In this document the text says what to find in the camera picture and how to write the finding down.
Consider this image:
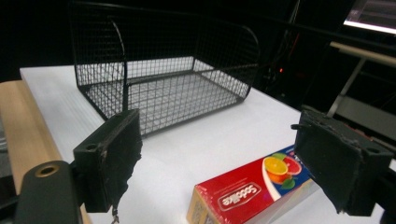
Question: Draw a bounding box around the metal stand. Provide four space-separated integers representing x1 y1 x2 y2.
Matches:
326 41 396 141

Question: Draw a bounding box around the wooden table edge board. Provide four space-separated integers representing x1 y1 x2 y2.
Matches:
0 79 93 224

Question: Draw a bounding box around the red cling wrap box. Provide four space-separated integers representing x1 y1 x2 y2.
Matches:
186 145 321 224

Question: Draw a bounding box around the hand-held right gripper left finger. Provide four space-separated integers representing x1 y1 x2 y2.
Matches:
73 108 144 214

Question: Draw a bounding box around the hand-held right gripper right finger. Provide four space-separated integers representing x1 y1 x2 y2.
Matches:
290 108 394 217

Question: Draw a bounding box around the black wire mesh basket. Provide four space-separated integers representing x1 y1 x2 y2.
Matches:
67 1 261 138

